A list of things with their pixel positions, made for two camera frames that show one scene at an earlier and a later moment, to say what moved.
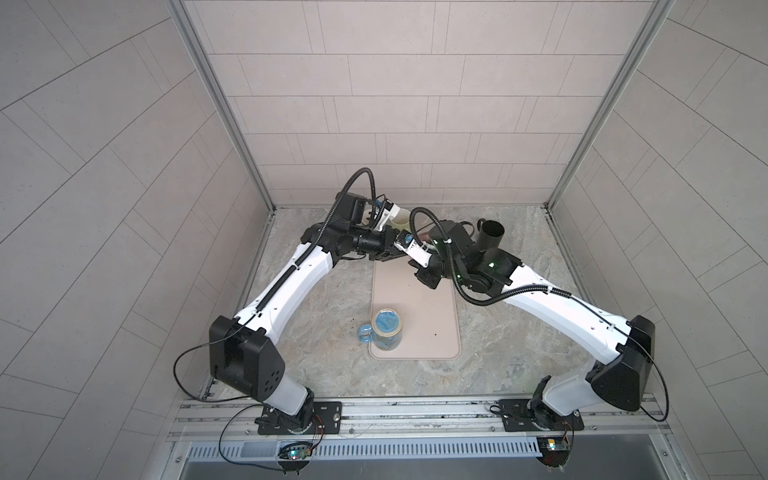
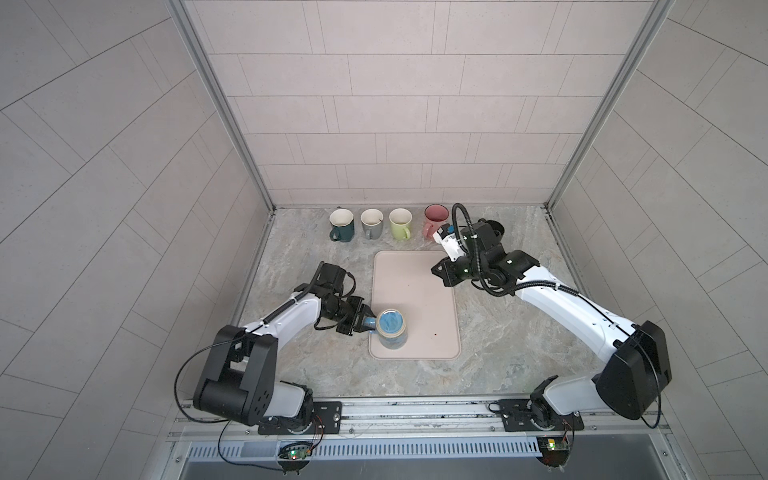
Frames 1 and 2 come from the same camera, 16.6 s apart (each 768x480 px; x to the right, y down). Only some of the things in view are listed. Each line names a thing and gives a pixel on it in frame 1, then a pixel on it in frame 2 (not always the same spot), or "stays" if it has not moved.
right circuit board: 554,450 stays
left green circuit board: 294,455 stays
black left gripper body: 369,244 → 344,312
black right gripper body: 437,267 → 455,271
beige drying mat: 431,321 stays
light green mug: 401,220 stays
